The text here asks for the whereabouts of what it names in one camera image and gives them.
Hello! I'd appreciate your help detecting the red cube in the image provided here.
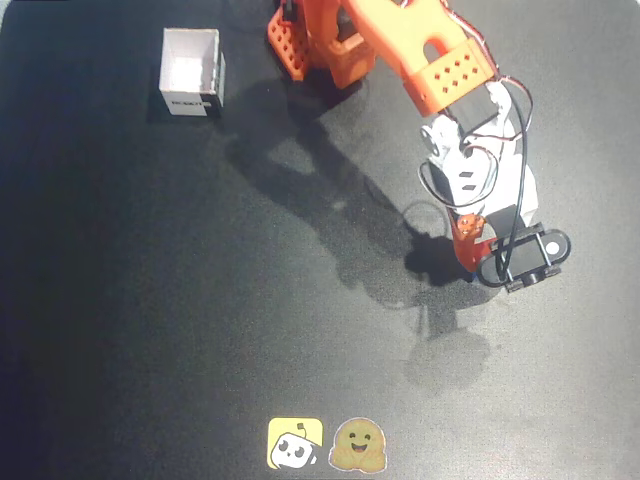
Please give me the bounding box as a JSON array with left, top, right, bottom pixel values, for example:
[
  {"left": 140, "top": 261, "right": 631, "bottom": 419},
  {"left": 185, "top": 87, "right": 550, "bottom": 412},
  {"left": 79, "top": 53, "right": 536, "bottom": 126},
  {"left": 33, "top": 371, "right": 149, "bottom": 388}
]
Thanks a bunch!
[{"left": 473, "top": 237, "right": 501, "bottom": 266}]

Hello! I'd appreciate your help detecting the hugging face emoji sticker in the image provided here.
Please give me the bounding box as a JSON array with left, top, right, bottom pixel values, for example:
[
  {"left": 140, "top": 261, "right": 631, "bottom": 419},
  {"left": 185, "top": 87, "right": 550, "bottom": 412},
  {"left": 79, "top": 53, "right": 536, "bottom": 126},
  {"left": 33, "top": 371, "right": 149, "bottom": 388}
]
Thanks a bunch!
[{"left": 327, "top": 417, "right": 389, "bottom": 472}]

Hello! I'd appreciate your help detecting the yellow robot face sticker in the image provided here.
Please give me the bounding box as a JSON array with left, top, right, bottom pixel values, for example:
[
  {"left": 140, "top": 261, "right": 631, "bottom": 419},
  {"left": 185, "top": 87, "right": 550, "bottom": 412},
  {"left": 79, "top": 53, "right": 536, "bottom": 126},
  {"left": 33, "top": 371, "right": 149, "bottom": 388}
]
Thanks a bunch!
[{"left": 267, "top": 417, "right": 324, "bottom": 470}]

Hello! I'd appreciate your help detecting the white open cardboard box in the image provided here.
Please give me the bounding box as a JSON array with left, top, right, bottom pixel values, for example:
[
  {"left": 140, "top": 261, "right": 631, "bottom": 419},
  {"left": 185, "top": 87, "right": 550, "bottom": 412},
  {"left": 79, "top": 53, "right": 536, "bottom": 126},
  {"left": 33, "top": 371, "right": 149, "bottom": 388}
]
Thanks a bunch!
[{"left": 158, "top": 27, "right": 227, "bottom": 119}]

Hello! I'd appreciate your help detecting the black table mat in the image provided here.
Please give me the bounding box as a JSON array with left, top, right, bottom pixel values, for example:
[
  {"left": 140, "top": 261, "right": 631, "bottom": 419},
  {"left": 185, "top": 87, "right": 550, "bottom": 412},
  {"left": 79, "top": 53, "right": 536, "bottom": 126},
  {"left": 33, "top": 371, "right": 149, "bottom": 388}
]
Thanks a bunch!
[{"left": 0, "top": 0, "right": 640, "bottom": 480}]

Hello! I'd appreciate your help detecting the black camera cable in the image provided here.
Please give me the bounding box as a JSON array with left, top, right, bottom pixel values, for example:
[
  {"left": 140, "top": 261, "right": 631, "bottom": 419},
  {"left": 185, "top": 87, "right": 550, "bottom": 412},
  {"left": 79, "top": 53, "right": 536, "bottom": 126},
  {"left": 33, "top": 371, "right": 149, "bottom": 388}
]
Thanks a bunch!
[{"left": 494, "top": 84, "right": 530, "bottom": 281}]

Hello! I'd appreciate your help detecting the black oval gripper camera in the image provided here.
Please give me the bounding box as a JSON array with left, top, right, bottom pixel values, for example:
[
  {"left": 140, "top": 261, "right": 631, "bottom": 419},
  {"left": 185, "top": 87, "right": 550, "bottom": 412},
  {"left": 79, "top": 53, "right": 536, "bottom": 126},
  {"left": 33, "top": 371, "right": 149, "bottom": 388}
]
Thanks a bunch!
[{"left": 475, "top": 223, "right": 572, "bottom": 294}]

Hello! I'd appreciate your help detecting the looped servo wire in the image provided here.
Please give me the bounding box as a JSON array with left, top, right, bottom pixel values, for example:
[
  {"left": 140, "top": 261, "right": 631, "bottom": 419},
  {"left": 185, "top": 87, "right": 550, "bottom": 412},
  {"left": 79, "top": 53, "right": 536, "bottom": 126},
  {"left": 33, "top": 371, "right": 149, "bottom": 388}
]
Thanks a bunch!
[{"left": 417, "top": 146, "right": 501, "bottom": 212}]

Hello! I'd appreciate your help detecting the red white servo wire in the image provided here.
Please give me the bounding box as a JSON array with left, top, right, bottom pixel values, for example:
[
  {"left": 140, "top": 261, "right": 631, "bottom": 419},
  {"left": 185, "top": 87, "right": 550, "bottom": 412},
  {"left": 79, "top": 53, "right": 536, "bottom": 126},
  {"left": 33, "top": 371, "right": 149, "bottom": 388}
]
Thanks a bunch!
[{"left": 439, "top": 0, "right": 535, "bottom": 145}]

